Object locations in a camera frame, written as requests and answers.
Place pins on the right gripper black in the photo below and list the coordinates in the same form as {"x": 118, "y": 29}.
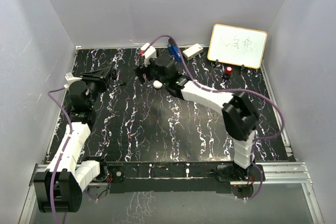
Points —
{"x": 139, "y": 71}

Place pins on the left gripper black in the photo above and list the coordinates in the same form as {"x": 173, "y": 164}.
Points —
{"x": 100, "y": 77}

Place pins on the black earbud charging case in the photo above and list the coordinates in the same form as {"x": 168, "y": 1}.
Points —
{"x": 114, "y": 74}

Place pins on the white earbud charging case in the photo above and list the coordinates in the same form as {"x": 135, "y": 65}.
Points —
{"x": 157, "y": 84}

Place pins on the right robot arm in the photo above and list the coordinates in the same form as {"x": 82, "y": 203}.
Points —
{"x": 239, "y": 115}

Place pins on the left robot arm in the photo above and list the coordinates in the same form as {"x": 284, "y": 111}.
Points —
{"x": 71, "y": 140}

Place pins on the blue stapler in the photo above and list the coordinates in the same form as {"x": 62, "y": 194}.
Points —
{"x": 174, "y": 49}

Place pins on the small white box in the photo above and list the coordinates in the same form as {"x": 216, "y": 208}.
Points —
{"x": 192, "y": 51}

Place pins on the red emergency stop button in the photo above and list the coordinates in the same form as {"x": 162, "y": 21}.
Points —
{"x": 227, "y": 73}

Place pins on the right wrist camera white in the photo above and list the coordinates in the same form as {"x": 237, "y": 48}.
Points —
{"x": 149, "y": 52}

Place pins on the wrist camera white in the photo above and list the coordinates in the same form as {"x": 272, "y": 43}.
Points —
{"x": 149, "y": 52}
{"x": 70, "y": 79}

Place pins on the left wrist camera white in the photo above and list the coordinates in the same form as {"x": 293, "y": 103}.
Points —
{"x": 70, "y": 79}

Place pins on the whiteboard with yellow frame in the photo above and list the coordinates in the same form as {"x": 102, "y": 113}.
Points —
{"x": 237, "y": 46}

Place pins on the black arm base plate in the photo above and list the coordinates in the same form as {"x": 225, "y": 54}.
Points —
{"x": 123, "y": 177}

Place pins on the aluminium rail frame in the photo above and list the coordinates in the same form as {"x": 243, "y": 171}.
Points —
{"x": 191, "y": 192}

